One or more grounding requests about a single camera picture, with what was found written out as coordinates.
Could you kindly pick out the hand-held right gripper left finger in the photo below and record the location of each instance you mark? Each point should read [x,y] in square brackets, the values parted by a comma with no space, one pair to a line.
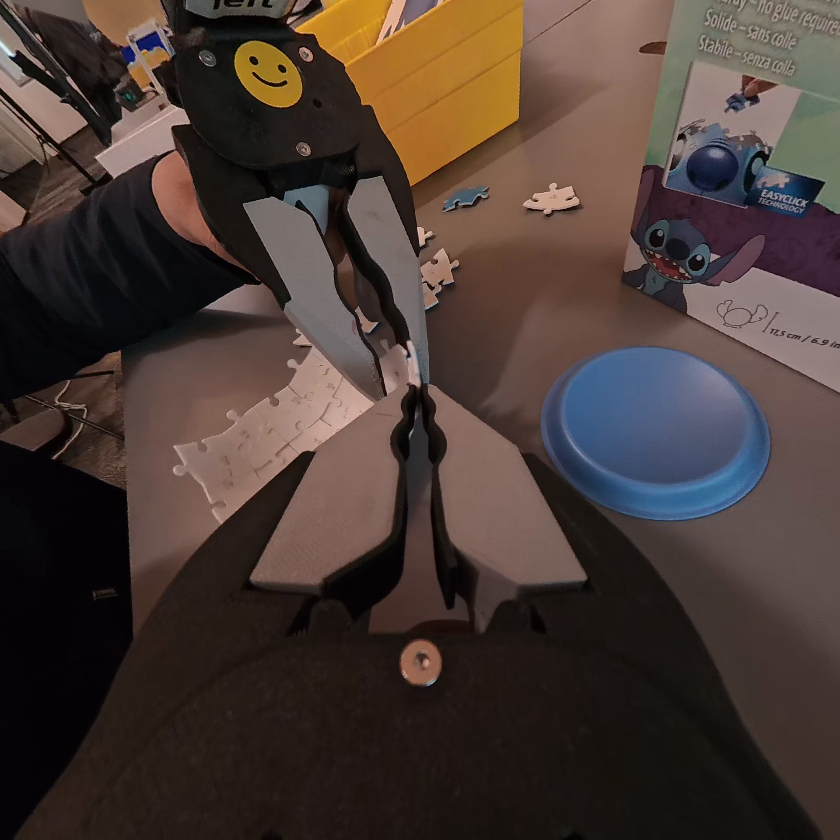
[328,518]

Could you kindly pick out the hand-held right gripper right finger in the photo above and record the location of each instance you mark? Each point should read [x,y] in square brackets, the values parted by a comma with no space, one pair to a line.
[512,518]

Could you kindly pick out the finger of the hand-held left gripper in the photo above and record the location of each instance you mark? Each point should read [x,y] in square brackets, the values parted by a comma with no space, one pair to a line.
[390,249]
[302,275]

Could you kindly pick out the assembled curved puzzle section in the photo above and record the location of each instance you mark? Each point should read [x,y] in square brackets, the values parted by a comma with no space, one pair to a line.
[262,426]

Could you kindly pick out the yellow plastic bin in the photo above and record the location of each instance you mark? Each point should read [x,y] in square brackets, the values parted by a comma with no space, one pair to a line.
[446,98]

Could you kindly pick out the scatter of puzzle pieces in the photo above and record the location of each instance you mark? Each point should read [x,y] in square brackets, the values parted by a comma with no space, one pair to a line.
[554,197]

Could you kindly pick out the colourful cartoon puzzle box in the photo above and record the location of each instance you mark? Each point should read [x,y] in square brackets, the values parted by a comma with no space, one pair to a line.
[754,262]

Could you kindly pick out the person's left forearm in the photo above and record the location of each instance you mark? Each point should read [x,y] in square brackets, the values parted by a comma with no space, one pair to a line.
[98,282]

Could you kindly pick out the blue puzzle piece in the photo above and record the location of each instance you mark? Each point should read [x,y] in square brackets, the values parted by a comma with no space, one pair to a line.
[466,199]

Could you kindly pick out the person's left hand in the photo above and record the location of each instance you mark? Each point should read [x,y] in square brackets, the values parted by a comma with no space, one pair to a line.
[180,203]

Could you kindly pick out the white box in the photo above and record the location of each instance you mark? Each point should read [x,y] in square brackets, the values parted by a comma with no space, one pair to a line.
[141,144]

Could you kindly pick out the blue round plastic stand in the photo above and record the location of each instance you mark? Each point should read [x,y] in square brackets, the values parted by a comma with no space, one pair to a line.
[656,426]

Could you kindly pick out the white card with blue ears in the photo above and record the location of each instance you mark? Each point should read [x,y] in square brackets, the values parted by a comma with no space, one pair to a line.
[413,16]

